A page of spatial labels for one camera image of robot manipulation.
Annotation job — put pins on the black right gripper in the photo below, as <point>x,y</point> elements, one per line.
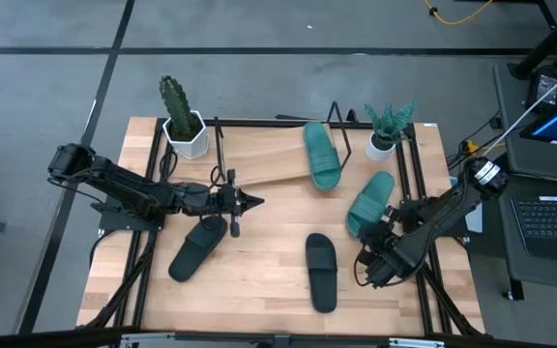
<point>382,261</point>

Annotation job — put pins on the wooden shelf with black frame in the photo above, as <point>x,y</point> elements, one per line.
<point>259,154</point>

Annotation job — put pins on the black power adapter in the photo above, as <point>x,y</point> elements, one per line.
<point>544,87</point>

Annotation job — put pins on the green rubber slide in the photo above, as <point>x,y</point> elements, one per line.
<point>370,203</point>
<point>322,154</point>

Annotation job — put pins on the green cactus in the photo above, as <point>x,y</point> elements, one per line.
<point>177,106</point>

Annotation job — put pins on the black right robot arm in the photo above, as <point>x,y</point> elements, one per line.
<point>443,217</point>

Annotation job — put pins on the white round plant pot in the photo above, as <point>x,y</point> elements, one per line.
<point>377,152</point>

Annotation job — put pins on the black stand leg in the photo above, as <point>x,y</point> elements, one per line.
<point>549,43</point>

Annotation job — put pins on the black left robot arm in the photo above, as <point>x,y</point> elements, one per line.
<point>114,181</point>

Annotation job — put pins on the silver camera mount bar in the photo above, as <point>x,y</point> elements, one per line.
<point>162,340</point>

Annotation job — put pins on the black laptop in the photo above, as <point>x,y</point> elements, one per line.
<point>549,217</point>

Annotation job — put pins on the white rod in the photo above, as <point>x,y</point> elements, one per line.
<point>525,116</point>

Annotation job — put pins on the yellow plug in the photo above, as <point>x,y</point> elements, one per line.
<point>471,146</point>

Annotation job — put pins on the white hexagonal plant pot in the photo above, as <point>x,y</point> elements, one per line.
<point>194,145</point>

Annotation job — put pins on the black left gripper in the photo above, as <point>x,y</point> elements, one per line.
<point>215,200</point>

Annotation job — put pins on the black table frame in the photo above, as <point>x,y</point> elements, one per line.
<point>154,140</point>

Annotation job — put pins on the black rubber slide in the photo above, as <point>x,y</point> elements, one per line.
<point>194,253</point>
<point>322,270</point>

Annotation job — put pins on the green leafy plant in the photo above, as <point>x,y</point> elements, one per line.
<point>389,121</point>

